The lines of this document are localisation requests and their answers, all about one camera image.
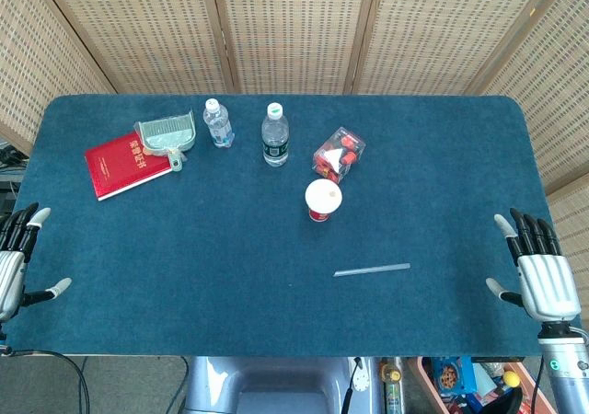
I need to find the clear bottle with blue label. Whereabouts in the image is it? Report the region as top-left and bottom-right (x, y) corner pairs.
(202, 98), (236, 149)

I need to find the clear bottle with dark label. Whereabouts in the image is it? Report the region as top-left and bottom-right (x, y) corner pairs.
(260, 102), (290, 167)

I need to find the thick black floor cable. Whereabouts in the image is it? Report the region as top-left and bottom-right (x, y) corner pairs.
(8, 349), (93, 414)

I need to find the bottle with yellow cap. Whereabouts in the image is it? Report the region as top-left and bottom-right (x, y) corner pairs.
(379, 358), (407, 414)

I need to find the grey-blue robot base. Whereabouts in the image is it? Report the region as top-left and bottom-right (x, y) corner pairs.
(182, 356), (386, 414)

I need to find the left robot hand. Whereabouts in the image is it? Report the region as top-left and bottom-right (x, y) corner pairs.
(0, 201), (74, 323)

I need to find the thin black cable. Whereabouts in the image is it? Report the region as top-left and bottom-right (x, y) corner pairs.
(165, 356), (191, 414)

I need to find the clear box with red items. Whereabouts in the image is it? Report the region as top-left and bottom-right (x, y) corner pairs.
(312, 126), (368, 185)

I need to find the grey-green plastic dustpan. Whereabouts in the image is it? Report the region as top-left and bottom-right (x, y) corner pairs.
(133, 108), (198, 174)

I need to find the black cable with white plug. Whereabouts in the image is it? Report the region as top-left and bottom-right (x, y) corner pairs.
(342, 357), (372, 414)

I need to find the blue felt table cover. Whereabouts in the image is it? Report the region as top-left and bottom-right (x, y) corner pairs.
(6, 94), (583, 358)

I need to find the red cup with white lid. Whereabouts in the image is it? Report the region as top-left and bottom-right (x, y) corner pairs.
(304, 178), (344, 224)

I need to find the orange plastic crate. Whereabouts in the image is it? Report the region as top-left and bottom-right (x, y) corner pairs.
(409, 356), (558, 414)

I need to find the red hardcover book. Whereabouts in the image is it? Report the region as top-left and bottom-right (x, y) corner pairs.
(84, 131), (174, 202)

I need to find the blue snack box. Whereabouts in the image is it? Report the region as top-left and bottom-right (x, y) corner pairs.
(432, 356), (478, 395)

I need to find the black round object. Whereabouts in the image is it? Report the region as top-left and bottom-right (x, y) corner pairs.
(482, 389), (525, 414)

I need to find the transparent plastic straw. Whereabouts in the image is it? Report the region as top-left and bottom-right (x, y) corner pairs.
(333, 262), (411, 278)

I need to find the black equipment with cables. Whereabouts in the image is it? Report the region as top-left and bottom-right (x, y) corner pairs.
(0, 140), (31, 215)

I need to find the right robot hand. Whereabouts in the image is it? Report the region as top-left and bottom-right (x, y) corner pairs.
(486, 207), (583, 326)

